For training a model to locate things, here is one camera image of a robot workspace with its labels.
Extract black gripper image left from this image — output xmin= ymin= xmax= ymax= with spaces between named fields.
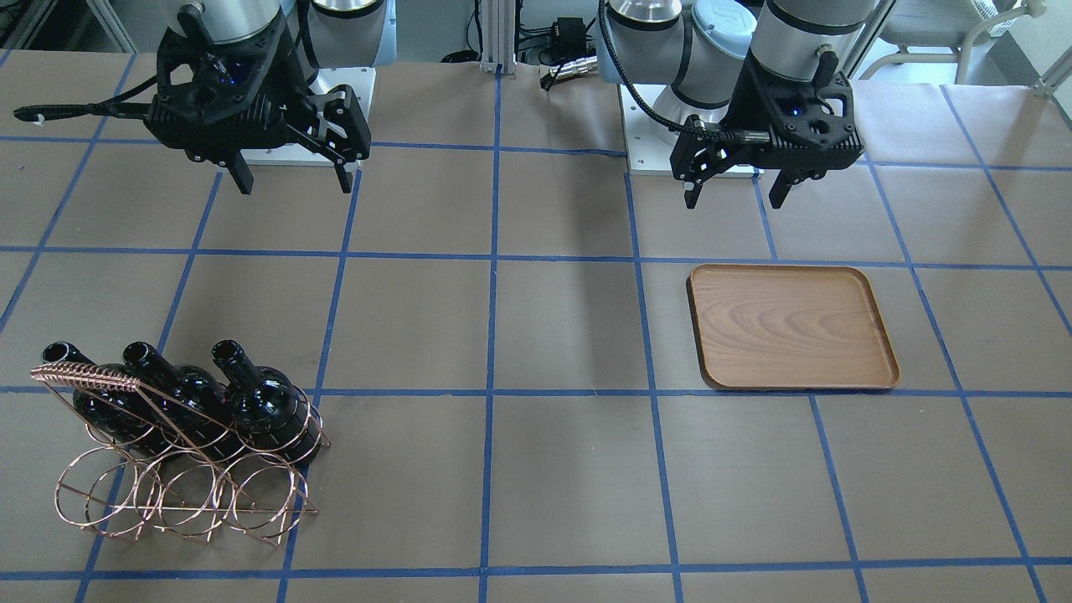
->
xmin=144 ymin=29 xmax=371 ymax=195

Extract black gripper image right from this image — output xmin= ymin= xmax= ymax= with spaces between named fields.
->
xmin=671 ymin=52 xmax=864 ymax=210

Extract dark wine bottle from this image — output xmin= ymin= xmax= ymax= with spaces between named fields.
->
xmin=211 ymin=339 xmax=322 ymax=466
xmin=73 ymin=389 xmax=173 ymax=457
xmin=122 ymin=341 xmax=244 ymax=462

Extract wooden tray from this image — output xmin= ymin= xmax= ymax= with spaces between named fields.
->
xmin=687 ymin=264 xmax=900 ymax=389

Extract white chair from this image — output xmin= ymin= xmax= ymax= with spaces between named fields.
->
xmin=857 ymin=1 xmax=1069 ymax=95

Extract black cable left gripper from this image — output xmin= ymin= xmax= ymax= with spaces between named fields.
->
xmin=597 ymin=0 xmax=738 ymax=139

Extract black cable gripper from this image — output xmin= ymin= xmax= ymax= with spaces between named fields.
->
xmin=597 ymin=0 xmax=738 ymax=139
xmin=13 ymin=74 xmax=168 ymax=126

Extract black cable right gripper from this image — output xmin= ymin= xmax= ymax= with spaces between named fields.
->
xmin=13 ymin=74 xmax=168 ymax=126

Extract black power adapter with cables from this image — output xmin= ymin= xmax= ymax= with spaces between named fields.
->
xmin=513 ymin=17 xmax=600 ymax=93

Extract aluminium frame post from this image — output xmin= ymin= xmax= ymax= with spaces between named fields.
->
xmin=477 ymin=0 xmax=519 ymax=79

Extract copper wire wine rack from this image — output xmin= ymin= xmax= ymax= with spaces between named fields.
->
xmin=31 ymin=363 xmax=332 ymax=547

